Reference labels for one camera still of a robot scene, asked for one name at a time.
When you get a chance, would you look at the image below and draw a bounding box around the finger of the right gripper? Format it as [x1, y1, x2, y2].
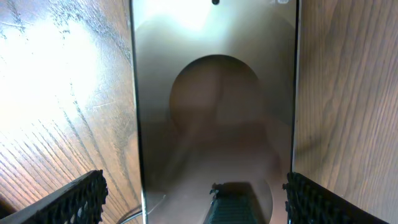
[203, 182, 258, 224]

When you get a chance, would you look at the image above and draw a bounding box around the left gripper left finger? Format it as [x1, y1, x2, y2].
[1, 170, 108, 224]

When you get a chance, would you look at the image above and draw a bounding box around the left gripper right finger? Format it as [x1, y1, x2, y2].
[282, 172, 387, 224]

